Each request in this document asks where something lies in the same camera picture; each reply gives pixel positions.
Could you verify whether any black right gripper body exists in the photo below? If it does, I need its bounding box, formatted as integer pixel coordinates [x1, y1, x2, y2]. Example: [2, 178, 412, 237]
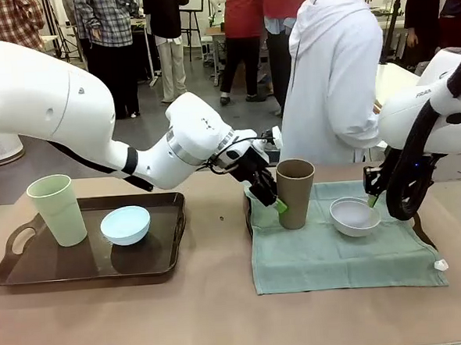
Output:
[363, 165, 391, 196]

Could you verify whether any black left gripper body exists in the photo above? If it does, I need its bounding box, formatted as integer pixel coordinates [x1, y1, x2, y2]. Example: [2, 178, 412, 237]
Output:
[228, 145, 277, 189]

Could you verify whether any tall brown plastic cup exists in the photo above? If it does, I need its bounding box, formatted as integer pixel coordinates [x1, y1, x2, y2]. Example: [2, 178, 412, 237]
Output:
[274, 157, 319, 231]

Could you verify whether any white plastic bowl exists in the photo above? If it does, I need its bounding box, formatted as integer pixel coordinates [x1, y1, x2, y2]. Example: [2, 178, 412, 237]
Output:
[328, 194, 383, 240]

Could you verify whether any green cloth mat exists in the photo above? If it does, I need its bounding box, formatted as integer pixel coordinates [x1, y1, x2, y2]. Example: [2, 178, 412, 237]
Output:
[246, 174, 450, 299]

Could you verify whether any light blue plastic bowl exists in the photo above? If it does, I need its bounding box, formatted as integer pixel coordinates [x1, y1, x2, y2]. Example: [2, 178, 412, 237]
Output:
[99, 204, 152, 248]

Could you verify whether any pale green plastic cup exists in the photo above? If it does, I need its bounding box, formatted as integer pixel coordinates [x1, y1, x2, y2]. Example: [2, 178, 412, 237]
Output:
[25, 172, 89, 250]

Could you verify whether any dark brown plastic tray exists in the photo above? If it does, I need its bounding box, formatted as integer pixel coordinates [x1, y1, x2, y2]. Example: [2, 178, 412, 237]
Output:
[241, 175, 440, 263]
[0, 190, 191, 289]

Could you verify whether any white side table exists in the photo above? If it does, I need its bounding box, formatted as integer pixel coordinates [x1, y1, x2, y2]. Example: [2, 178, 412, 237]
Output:
[376, 61, 423, 101]

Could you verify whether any person in white hoodie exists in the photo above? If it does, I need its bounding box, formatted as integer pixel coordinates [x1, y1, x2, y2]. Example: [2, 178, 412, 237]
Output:
[270, 0, 391, 169]

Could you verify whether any background white workbench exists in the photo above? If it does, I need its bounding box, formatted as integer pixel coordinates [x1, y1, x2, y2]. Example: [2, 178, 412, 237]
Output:
[200, 23, 233, 80]

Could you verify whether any black easel stand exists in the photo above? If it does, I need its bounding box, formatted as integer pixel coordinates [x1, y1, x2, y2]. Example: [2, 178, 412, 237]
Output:
[179, 8, 205, 62]

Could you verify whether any person in black top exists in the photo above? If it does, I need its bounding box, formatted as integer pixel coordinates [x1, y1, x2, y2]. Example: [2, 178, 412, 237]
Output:
[142, 0, 195, 106]

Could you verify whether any person in blue plaid shirt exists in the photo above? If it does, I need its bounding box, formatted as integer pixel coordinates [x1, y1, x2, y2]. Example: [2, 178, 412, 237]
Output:
[72, 0, 142, 123]

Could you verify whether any person in red plaid shirt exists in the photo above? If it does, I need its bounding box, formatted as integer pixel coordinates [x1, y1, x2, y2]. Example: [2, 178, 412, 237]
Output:
[0, 0, 48, 55]

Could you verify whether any black braided cable sleeve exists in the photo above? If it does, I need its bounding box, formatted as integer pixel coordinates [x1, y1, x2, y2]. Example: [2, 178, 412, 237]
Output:
[377, 48, 461, 222]

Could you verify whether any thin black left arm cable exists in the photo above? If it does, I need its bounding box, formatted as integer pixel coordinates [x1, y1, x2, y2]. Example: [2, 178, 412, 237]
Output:
[206, 136, 271, 176]

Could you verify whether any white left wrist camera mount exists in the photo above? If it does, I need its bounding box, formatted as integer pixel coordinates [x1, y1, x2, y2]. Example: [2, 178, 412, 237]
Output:
[261, 125, 284, 151]

